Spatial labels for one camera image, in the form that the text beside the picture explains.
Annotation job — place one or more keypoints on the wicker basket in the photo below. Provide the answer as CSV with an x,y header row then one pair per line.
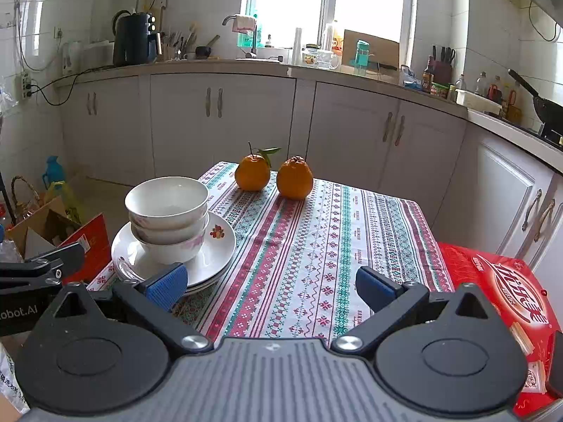
x,y
31,189

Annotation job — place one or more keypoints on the white plastic roll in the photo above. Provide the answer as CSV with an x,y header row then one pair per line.
x,y
297,48

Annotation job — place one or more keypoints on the white plate with brown stain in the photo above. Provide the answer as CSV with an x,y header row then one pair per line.
x,y
215,250

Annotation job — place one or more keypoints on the white plastic tray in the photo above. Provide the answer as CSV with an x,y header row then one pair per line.
x,y
477,102

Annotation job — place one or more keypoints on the patterned striped tablecloth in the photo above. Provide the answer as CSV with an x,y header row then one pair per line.
x,y
308,250

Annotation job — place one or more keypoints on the orange with green leaf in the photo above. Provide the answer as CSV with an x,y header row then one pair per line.
x,y
251,173

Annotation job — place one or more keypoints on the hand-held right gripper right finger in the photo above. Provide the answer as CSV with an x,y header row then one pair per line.
x,y
376,288

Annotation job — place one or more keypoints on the white and orange bottle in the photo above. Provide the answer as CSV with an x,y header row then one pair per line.
x,y
336,41

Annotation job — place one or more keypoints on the black electric kettle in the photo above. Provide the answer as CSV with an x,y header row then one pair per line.
x,y
115,20

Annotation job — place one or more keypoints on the kitchen countertop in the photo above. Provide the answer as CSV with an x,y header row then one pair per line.
x,y
220,63

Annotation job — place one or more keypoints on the red and white box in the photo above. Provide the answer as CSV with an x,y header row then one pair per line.
x,y
94,241

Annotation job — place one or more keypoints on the orange without leaf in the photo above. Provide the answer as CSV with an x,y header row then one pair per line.
x,y
294,180

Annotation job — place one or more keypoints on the brown cardboard sheet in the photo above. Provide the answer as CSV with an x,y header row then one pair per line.
x,y
382,50

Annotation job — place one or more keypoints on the clear condiment bottle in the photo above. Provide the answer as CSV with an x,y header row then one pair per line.
x,y
460,84
481,84

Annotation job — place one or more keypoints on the metal faucet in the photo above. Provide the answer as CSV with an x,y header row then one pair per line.
x,y
226,18

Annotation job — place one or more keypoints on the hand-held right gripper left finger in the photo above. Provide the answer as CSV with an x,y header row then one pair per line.
x,y
167,285

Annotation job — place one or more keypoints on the white electric kettle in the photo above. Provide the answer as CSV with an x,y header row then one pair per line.
x,y
72,59

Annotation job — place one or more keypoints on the black mortar with pestle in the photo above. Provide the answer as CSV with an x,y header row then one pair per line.
x,y
203,52

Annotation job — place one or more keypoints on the brown cardboard box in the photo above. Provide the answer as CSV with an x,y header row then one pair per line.
x,y
26,228

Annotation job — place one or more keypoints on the red snack box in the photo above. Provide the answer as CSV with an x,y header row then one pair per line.
x,y
492,272

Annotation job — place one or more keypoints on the white printed bag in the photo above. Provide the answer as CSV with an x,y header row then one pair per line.
x,y
11,373

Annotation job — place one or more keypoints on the yellow green bag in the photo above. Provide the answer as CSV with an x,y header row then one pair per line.
x,y
64,204

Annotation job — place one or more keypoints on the utensil holder with utensils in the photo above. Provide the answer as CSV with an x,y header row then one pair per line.
x,y
173,48

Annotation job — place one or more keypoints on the white power strip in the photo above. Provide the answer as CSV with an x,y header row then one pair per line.
x,y
27,88

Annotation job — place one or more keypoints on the blue plastic bag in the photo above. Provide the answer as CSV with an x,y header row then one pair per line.
x,y
410,78

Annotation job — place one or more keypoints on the teal cup on counter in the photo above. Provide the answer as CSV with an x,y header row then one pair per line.
x,y
362,57

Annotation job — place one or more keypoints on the clear glass pitcher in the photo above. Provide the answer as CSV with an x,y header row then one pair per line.
x,y
330,60

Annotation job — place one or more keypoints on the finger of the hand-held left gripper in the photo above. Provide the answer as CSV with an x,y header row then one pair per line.
x,y
57,257

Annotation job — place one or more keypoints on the white kitchen cabinets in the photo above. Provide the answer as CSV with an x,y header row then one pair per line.
x,y
343,118

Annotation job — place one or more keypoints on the glass jar with floral print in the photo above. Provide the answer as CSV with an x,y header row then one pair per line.
x,y
310,57

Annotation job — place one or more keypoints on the black wok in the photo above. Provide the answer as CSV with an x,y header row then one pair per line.
x,y
550,112

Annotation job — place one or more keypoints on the knife block with knives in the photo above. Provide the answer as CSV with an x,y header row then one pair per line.
x,y
443,70

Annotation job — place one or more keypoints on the red capped condiment bottle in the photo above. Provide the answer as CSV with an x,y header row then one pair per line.
x,y
495,90

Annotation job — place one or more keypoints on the dark sauce bottle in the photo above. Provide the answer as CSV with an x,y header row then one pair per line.
x,y
427,79

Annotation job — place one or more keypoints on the pink cloth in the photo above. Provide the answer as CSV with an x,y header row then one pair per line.
x,y
244,24

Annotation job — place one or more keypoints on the white plate with fruit print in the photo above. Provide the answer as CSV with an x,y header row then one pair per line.
x,y
210,282
200,290

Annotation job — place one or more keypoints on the white countertop appliance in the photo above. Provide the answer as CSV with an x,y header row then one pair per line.
x,y
99,55

